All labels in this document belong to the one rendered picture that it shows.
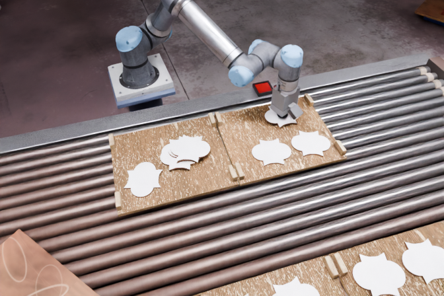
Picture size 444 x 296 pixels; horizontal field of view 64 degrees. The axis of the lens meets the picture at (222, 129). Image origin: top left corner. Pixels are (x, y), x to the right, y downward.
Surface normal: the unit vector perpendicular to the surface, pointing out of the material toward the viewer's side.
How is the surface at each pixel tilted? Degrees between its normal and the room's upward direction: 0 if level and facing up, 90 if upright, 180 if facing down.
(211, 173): 0
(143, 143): 0
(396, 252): 0
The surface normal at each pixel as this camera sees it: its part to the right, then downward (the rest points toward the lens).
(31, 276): -0.01, -0.68
